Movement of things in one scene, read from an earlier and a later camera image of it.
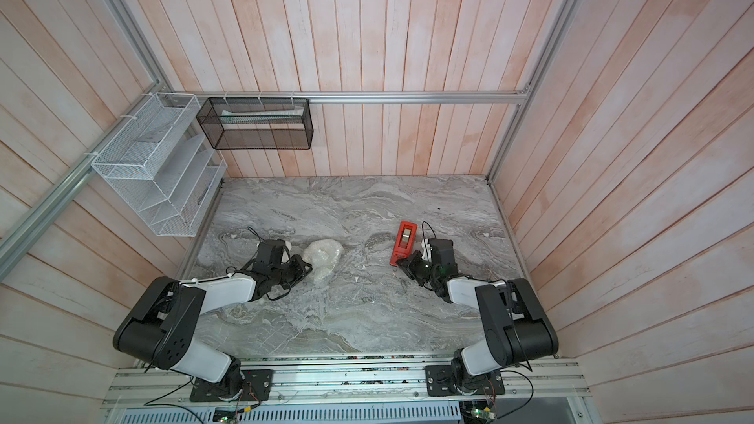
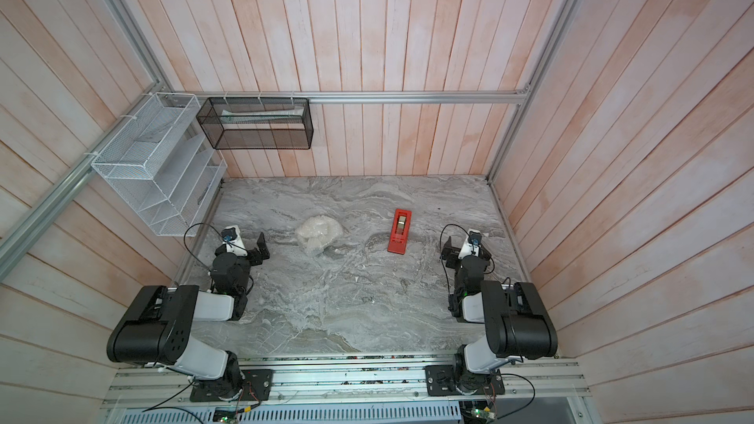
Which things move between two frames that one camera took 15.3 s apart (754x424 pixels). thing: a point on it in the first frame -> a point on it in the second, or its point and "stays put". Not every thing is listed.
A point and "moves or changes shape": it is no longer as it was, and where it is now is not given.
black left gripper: (301, 270) -> (257, 259)
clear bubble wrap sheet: (323, 255) -> (314, 233)
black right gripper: (412, 261) -> (452, 252)
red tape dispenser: (404, 241) moves or changes shape
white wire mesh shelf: (160, 160) stays put
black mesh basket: (257, 123) stays put
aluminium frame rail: (359, 95) stays put
